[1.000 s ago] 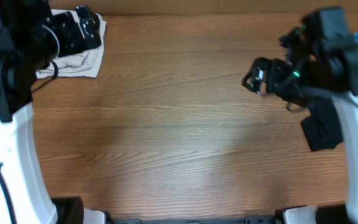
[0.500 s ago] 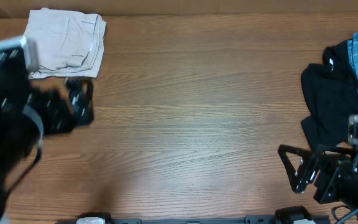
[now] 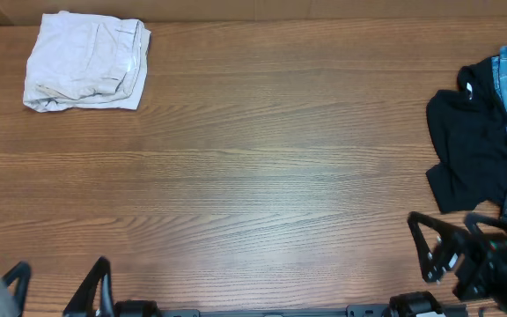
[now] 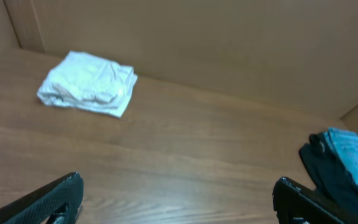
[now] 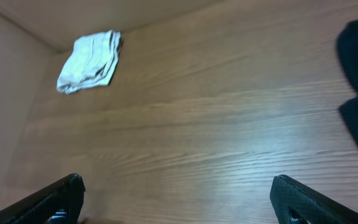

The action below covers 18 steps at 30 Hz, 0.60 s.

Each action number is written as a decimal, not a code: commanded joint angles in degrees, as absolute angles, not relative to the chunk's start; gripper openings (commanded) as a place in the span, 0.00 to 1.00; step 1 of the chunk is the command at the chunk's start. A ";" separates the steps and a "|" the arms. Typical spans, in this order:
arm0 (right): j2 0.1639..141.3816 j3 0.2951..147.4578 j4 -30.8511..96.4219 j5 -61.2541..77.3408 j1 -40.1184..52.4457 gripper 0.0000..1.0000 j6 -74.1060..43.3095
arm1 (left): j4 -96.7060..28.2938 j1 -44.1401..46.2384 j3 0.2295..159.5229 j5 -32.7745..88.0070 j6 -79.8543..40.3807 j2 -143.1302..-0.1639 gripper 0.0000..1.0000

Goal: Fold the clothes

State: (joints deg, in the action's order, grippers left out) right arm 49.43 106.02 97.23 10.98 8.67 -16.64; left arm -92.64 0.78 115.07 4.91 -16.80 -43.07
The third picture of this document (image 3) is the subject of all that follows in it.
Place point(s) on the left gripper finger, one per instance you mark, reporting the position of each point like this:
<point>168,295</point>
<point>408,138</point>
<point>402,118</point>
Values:
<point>19,275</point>
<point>81,304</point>

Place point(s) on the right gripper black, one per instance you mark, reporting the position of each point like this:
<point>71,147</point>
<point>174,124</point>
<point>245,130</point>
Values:
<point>491,247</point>

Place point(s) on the beige shorts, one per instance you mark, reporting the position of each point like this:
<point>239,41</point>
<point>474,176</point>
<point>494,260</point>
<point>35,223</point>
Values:
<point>87,61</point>

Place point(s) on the black shirt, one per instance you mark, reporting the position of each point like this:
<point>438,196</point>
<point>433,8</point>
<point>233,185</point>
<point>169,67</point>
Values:
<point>468,129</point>

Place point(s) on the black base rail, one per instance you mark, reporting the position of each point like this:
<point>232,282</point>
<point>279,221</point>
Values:
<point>410,304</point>

